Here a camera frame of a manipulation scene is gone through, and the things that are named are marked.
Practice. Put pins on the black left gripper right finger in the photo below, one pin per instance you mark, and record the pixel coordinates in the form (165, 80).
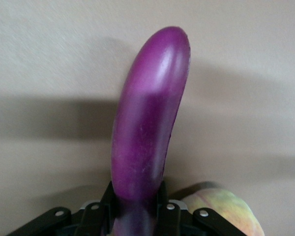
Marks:
(172, 221)

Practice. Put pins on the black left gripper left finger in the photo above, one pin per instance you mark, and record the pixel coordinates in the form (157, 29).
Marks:
(96, 218)

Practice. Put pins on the long purple eggplant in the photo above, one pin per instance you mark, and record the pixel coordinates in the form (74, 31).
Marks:
(147, 123)

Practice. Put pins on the yellow pink peach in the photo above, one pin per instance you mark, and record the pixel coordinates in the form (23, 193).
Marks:
(231, 209)

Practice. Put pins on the large table cover sheet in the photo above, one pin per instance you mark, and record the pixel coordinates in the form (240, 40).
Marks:
(39, 49)

